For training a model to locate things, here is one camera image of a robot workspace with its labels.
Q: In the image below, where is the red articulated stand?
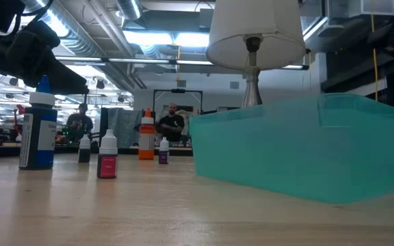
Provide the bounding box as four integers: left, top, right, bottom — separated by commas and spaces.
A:
14, 104, 27, 137

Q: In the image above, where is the small dropper bottle pink label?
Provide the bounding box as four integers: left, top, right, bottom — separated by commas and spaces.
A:
96, 128, 119, 180

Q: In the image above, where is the grey curtain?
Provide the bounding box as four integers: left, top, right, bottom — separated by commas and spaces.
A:
107, 107, 144, 148

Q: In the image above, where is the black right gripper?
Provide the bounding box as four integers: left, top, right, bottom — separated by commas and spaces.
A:
319, 20, 394, 95

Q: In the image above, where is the black aluminium table frame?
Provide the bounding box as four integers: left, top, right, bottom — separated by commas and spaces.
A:
0, 143, 194, 159

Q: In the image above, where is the teal translucent plastic bin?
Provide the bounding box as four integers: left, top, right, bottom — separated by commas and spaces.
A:
189, 92, 394, 205

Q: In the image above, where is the small black dropper bottle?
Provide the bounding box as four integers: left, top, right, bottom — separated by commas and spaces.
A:
77, 133, 92, 164

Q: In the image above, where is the large orange food coloring bottle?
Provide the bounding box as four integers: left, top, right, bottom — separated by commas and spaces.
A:
138, 107, 156, 161

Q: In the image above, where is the black pillar panel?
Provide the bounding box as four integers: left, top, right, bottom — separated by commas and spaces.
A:
99, 107, 109, 137

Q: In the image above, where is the bright ceiling light panel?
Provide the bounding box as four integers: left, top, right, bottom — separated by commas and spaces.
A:
121, 30, 211, 48

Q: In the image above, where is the small dropper bottle purple label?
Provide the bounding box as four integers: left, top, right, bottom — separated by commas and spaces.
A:
158, 137, 170, 165

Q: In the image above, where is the large blue food coloring bottle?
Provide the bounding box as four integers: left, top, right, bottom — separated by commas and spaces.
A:
18, 74, 58, 171

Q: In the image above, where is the silver table lamp white shade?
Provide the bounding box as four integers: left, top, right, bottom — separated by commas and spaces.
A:
205, 0, 307, 109

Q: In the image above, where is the person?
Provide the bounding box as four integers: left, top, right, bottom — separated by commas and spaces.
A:
66, 102, 94, 143
156, 102, 186, 144

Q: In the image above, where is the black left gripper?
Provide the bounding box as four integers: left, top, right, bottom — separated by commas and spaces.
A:
0, 20, 90, 95

